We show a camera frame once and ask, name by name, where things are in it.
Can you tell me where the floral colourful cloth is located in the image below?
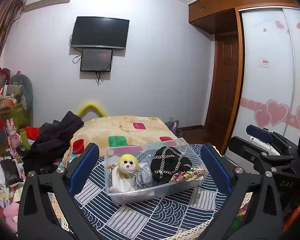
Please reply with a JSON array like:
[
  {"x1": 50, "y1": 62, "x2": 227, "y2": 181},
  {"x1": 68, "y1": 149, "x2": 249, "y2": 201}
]
[{"x1": 170, "y1": 167, "x2": 207, "y2": 182}]

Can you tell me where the yellow-haired white doll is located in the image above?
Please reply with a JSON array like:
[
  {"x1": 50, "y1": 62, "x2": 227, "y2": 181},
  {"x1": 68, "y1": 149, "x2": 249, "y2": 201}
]
[{"x1": 109, "y1": 154, "x2": 139, "y2": 193}]

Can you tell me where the black chain-pattern hat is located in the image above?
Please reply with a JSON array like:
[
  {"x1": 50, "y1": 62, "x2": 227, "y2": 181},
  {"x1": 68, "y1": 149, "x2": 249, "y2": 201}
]
[{"x1": 150, "y1": 146, "x2": 192, "y2": 185}]

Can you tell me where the dark clothes pile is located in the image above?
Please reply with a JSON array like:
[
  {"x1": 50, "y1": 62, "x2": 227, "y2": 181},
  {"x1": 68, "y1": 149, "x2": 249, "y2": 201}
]
[{"x1": 23, "y1": 111, "x2": 84, "y2": 175}]

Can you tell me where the pink rabbit plush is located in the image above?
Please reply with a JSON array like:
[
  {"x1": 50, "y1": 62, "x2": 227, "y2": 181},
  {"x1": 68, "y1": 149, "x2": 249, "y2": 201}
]
[{"x1": 6, "y1": 118, "x2": 21, "y2": 158}]

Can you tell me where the clear plastic storage box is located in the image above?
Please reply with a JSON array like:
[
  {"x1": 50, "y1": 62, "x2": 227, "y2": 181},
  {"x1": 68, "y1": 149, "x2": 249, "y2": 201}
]
[{"x1": 104, "y1": 138, "x2": 209, "y2": 204}]

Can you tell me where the beige colourful-squares blanket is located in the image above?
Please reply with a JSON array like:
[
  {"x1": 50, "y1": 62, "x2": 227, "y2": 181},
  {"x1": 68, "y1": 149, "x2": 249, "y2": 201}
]
[{"x1": 70, "y1": 115, "x2": 177, "y2": 157}]

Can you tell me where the grey backpack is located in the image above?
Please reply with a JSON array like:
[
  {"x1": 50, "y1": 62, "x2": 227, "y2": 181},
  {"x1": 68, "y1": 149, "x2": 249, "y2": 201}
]
[{"x1": 165, "y1": 120, "x2": 183, "y2": 138}]

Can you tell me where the yellow foam arch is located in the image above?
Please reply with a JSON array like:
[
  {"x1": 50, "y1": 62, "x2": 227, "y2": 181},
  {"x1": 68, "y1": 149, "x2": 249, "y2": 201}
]
[{"x1": 76, "y1": 101, "x2": 107, "y2": 118}]

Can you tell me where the grey knitted cloth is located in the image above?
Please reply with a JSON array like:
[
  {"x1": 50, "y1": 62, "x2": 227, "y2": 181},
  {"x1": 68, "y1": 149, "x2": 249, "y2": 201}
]
[{"x1": 134, "y1": 165, "x2": 153, "y2": 189}]

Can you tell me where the green cardboard box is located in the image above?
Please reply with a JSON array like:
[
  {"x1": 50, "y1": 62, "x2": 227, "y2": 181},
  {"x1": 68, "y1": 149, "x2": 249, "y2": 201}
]
[{"x1": 0, "y1": 103, "x2": 30, "y2": 130}]

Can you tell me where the blue white patterned tablecloth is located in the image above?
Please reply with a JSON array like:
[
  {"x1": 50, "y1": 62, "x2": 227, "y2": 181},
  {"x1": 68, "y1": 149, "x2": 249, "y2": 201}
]
[{"x1": 74, "y1": 139, "x2": 227, "y2": 239}]

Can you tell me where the white wardrobe with hearts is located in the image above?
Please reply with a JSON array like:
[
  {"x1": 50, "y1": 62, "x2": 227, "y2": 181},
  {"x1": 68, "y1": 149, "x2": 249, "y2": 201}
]
[{"x1": 232, "y1": 7, "x2": 300, "y2": 144}]

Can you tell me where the grey green plush cushion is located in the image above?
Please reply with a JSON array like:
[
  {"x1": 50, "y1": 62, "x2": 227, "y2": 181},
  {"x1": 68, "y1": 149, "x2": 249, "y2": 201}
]
[{"x1": 10, "y1": 74, "x2": 33, "y2": 123}]

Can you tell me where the brown wooden door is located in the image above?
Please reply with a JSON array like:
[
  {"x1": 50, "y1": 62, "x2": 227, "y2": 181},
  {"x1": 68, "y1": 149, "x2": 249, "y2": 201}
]
[{"x1": 189, "y1": 0, "x2": 297, "y2": 153}]

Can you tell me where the small wall monitor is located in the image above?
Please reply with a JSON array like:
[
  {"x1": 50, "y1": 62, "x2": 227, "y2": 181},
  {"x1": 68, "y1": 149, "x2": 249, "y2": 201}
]
[{"x1": 80, "y1": 49, "x2": 113, "y2": 72}]

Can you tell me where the large black wall television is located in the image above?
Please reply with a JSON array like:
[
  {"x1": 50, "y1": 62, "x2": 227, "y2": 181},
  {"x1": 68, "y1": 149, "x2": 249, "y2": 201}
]
[{"x1": 70, "y1": 16, "x2": 129, "y2": 49}]

